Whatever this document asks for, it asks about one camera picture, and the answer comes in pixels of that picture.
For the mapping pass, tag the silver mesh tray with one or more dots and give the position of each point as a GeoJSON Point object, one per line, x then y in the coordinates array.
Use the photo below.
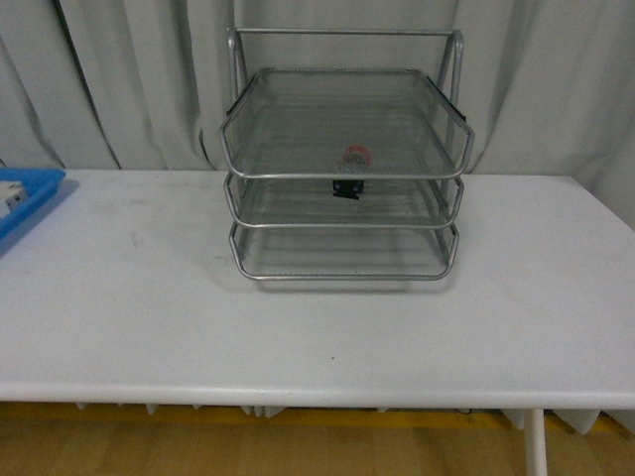
{"type": "Point", "coordinates": [296, 124]}
{"type": "Point", "coordinates": [311, 203]}
{"type": "Point", "coordinates": [343, 254]}

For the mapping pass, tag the red emergency stop button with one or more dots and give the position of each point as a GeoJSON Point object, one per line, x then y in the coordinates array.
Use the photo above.
{"type": "Point", "coordinates": [356, 160]}

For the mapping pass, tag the silver mesh bottom tray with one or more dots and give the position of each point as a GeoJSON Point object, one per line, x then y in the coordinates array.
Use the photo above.
{"type": "Point", "coordinates": [343, 254]}

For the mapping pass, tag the silver mesh top tray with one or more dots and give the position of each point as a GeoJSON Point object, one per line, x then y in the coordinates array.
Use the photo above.
{"type": "Point", "coordinates": [296, 124]}

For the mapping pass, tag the grey curtain backdrop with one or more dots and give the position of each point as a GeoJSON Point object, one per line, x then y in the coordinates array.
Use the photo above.
{"type": "Point", "coordinates": [548, 86]}

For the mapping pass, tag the blue plastic bin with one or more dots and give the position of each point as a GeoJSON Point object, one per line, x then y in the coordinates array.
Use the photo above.
{"type": "Point", "coordinates": [27, 190]}

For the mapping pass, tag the white table leg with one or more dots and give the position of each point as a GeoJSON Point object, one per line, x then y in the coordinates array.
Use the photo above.
{"type": "Point", "coordinates": [535, 442]}

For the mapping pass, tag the white circuit breaker block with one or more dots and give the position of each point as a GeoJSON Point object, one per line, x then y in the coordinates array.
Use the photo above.
{"type": "Point", "coordinates": [12, 195]}

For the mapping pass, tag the silver mesh rack frame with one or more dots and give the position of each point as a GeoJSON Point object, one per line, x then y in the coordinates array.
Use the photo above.
{"type": "Point", "coordinates": [447, 80]}

